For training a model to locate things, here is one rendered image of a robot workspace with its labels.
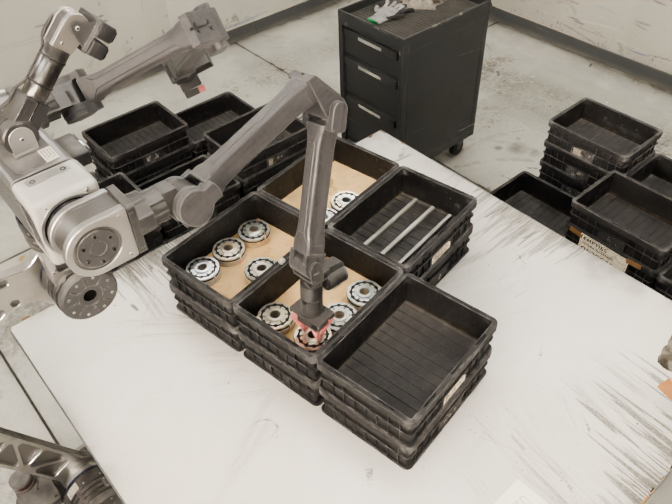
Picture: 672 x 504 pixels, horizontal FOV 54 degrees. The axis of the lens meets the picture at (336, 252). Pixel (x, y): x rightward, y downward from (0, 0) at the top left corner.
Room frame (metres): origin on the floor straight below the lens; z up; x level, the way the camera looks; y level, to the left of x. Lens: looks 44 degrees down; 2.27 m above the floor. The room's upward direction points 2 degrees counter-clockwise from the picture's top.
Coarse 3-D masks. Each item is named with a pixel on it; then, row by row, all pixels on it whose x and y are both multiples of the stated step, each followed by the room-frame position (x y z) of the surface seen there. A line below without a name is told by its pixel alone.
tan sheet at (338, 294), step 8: (352, 272) 1.41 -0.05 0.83; (352, 280) 1.37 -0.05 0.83; (296, 288) 1.35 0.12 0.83; (336, 288) 1.34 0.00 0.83; (344, 288) 1.34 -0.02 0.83; (280, 296) 1.32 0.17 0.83; (288, 296) 1.32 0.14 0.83; (296, 296) 1.32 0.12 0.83; (328, 296) 1.31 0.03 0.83; (336, 296) 1.31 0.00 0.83; (344, 296) 1.31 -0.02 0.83; (288, 304) 1.29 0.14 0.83; (328, 304) 1.28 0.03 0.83; (296, 328) 1.20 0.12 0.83; (288, 336) 1.17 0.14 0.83
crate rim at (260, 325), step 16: (272, 272) 1.32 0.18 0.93; (400, 272) 1.30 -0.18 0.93; (256, 288) 1.26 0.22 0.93; (384, 288) 1.24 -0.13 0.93; (368, 304) 1.19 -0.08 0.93; (256, 320) 1.15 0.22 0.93; (352, 320) 1.13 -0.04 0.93; (272, 336) 1.10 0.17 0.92; (336, 336) 1.08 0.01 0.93; (304, 352) 1.03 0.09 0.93; (320, 352) 1.03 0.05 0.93
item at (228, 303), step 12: (252, 192) 1.69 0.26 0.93; (240, 204) 1.63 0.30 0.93; (276, 204) 1.62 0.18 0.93; (204, 228) 1.52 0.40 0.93; (168, 252) 1.42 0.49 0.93; (288, 252) 1.40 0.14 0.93; (168, 264) 1.37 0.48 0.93; (276, 264) 1.35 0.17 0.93; (180, 276) 1.34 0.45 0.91; (192, 276) 1.32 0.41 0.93; (264, 276) 1.31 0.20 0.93; (204, 288) 1.27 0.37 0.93; (216, 300) 1.24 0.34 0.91; (228, 300) 1.22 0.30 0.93
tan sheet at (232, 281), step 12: (276, 228) 1.62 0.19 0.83; (276, 240) 1.56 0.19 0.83; (288, 240) 1.56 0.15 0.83; (252, 252) 1.51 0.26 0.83; (264, 252) 1.51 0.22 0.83; (276, 252) 1.51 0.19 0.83; (240, 264) 1.46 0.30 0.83; (228, 276) 1.41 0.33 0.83; (240, 276) 1.41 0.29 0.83; (216, 288) 1.36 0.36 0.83; (228, 288) 1.36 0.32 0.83; (240, 288) 1.36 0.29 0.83
